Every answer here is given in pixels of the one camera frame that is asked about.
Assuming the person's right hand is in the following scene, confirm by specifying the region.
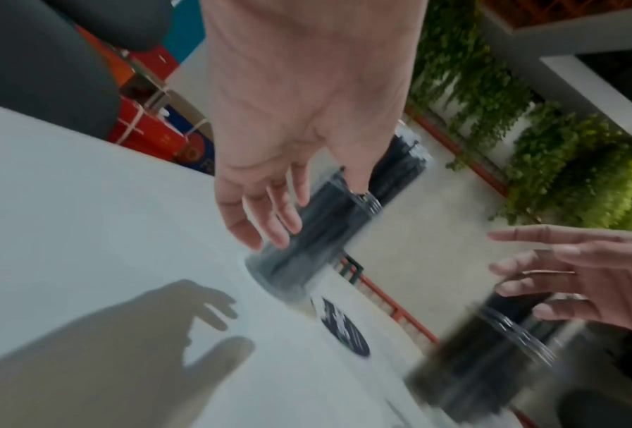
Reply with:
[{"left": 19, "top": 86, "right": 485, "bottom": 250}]
[{"left": 489, "top": 224, "right": 632, "bottom": 336}]

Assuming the person's left hand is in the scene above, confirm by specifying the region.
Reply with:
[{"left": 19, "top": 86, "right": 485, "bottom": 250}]
[{"left": 202, "top": 0, "right": 430, "bottom": 252}]

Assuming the clear jar of black sticks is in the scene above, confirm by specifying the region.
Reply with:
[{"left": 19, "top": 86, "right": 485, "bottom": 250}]
[
  {"left": 367, "top": 126, "right": 434, "bottom": 207},
  {"left": 404, "top": 290, "right": 562, "bottom": 424},
  {"left": 244, "top": 167, "right": 385, "bottom": 302}
]

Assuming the green hanging plant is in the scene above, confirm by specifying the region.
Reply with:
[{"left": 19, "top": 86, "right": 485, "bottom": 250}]
[
  {"left": 407, "top": 0, "right": 540, "bottom": 172},
  {"left": 489, "top": 101, "right": 632, "bottom": 236}
]

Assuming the dark grey chair seat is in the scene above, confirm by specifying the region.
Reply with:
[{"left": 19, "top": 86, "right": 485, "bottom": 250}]
[{"left": 514, "top": 386, "right": 632, "bottom": 428}]

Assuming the red gift box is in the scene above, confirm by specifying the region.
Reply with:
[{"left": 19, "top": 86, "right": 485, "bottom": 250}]
[{"left": 106, "top": 94, "right": 216, "bottom": 176}]

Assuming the orange gift box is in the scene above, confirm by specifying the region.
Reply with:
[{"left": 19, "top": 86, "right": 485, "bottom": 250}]
[{"left": 77, "top": 25, "right": 183, "bottom": 91}]

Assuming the orange metal railing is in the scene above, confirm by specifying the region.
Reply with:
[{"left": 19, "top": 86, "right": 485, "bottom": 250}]
[
  {"left": 402, "top": 104, "right": 511, "bottom": 198},
  {"left": 338, "top": 254, "right": 440, "bottom": 345}
]

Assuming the dark grey chair back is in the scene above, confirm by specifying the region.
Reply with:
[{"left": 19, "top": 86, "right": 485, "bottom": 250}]
[
  {"left": 45, "top": 0, "right": 175, "bottom": 54},
  {"left": 0, "top": 0, "right": 122, "bottom": 142}
]

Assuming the dark round sticker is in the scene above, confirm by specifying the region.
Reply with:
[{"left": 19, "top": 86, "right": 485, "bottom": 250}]
[{"left": 310, "top": 295, "right": 373, "bottom": 357}]

